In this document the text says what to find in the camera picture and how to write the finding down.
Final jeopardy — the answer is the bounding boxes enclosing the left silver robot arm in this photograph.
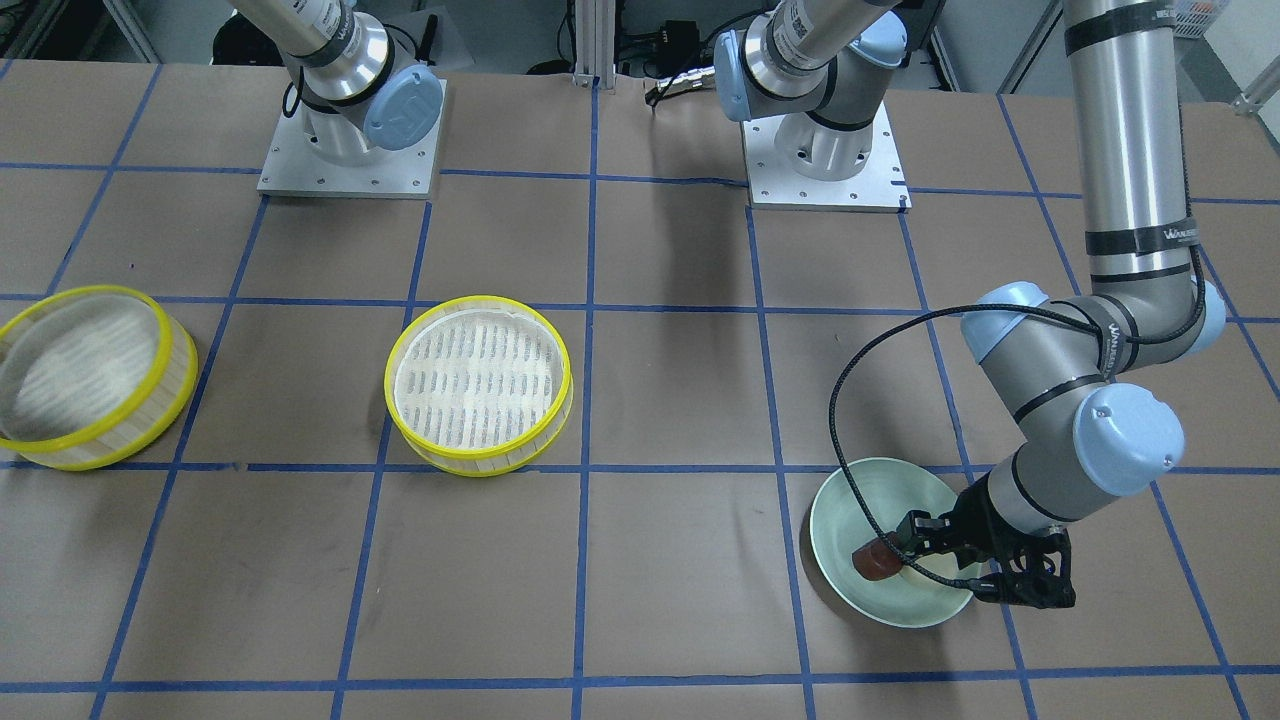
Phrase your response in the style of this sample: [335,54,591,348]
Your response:
[852,1,1225,582]

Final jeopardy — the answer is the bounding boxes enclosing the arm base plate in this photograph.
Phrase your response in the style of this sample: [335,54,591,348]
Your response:
[740,102,913,213]
[257,86,444,200]

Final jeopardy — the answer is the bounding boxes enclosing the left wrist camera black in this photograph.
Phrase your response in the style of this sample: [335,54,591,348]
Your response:
[966,527,1076,609]

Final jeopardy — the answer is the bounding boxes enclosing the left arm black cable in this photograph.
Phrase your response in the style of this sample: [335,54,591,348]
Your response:
[828,240,1207,591]

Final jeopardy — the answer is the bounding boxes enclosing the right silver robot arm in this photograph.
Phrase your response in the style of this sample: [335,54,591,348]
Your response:
[232,1,445,168]

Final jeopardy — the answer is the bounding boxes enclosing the yellow bamboo steamer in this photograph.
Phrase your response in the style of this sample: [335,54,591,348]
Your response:
[1,284,200,471]
[383,295,573,478]

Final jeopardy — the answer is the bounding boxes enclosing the pale green plate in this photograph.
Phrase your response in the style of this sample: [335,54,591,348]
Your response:
[809,457,986,629]

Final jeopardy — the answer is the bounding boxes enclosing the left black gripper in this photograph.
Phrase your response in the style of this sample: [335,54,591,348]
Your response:
[879,480,1027,571]

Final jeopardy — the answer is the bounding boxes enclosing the brown bun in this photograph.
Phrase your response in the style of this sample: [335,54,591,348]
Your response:
[851,538,904,582]

